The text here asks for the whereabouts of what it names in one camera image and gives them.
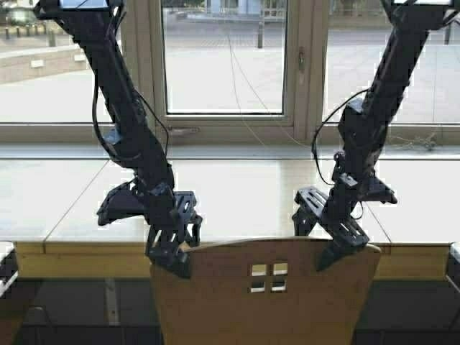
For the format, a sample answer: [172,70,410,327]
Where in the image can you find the window frame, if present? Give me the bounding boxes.
[0,0,460,144]

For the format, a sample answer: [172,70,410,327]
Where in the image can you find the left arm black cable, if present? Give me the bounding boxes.
[91,6,170,162]

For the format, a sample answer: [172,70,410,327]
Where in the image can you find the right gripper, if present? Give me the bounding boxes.
[292,173,397,272]

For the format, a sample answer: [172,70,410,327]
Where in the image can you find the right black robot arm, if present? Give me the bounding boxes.
[293,1,459,272]

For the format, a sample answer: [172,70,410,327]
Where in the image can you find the long wooden window counter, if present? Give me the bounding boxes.
[1,159,459,280]

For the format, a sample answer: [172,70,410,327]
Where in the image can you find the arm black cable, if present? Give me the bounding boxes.
[91,6,170,162]
[310,86,371,188]

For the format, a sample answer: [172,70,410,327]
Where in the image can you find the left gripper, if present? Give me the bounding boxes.
[96,179,203,279]

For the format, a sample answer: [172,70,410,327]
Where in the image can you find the wooden chair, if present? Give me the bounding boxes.
[150,237,382,344]

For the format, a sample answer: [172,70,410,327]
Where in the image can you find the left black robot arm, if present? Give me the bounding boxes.
[33,1,202,279]

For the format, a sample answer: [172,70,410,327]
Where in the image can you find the robot base right corner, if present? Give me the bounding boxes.
[446,242,459,292]

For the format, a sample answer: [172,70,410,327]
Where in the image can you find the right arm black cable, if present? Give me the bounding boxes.
[310,86,371,188]

